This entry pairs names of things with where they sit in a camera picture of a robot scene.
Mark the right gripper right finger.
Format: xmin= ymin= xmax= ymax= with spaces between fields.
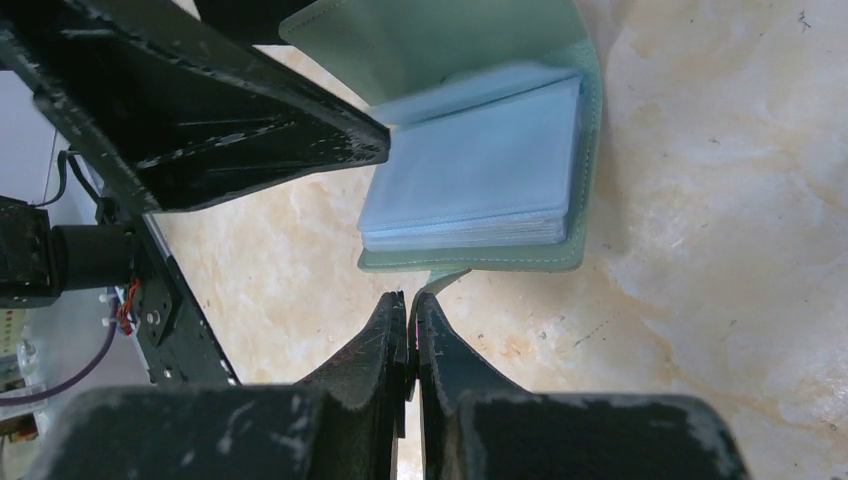
xmin=415 ymin=293 xmax=749 ymax=479

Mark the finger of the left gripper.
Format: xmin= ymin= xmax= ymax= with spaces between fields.
xmin=1 ymin=1 xmax=390 ymax=213

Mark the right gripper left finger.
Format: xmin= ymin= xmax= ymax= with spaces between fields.
xmin=28 ymin=292 xmax=407 ymax=479

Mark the green card holder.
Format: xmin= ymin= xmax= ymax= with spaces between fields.
xmin=279 ymin=1 xmax=603 ymax=274

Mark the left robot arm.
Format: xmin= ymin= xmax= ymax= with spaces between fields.
xmin=1 ymin=1 xmax=390 ymax=386

